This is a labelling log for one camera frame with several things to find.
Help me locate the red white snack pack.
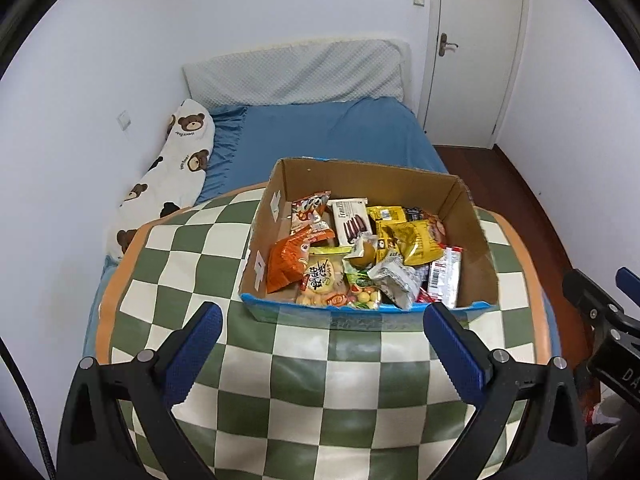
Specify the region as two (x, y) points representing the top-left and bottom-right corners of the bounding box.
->
(426, 246), (463, 309)

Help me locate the white silver snack packet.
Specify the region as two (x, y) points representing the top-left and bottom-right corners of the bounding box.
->
(367, 252), (430, 310)

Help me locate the green snack packet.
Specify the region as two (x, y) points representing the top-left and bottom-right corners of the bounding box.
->
(345, 270), (382, 310)

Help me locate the small yellow snack packet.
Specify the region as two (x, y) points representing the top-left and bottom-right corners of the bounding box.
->
(378, 220), (444, 266)

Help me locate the orange snack bag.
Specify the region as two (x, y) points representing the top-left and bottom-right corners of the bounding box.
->
(266, 226), (311, 294)

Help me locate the yellow cookie bag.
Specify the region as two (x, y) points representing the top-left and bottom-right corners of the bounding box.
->
(295, 246), (350, 308)

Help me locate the long yellow snack bag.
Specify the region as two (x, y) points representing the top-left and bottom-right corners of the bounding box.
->
(367, 206), (407, 262)

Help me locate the white chocolate biscuit pack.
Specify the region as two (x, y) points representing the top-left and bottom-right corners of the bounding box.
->
(328, 198), (373, 246)

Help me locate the panda snack bag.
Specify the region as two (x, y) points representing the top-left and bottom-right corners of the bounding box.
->
(290, 191), (335, 244)

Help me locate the small red snack packet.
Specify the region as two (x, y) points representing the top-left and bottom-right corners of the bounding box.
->
(416, 288), (438, 304)

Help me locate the brown snack packet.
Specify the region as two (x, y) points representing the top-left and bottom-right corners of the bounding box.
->
(425, 214), (448, 246)

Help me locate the round yellow jelly cup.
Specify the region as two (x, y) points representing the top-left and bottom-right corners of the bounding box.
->
(345, 238), (376, 269)

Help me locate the black snack bag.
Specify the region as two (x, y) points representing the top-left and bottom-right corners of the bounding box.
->
(404, 207), (428, 221)

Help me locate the green white checkered mat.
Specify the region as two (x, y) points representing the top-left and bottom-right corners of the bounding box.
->
(94, 181), (554, 480)

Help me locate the bear print pillow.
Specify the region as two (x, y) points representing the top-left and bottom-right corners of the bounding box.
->
(106, 99), (215, 261)

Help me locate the cardboard milk box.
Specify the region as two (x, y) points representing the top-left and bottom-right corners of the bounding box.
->
(239, 158), (498, 330)

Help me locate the blue bed sheet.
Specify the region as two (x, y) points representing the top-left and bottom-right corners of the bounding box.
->
(81, 95), (561, 361)

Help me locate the white textured pillow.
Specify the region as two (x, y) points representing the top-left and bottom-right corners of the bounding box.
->
(182, 38), (411, 107)

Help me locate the white door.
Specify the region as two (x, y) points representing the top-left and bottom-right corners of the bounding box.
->
(419, 0), (529, 148)

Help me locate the black cable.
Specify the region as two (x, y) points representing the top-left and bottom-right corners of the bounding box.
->
(0, 336), (58, 480)

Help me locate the wall light switch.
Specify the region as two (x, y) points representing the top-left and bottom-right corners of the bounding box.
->
(117, 110), (131, 131)

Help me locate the door handle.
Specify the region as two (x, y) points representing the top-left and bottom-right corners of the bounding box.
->
(438, 32), (459, 56)

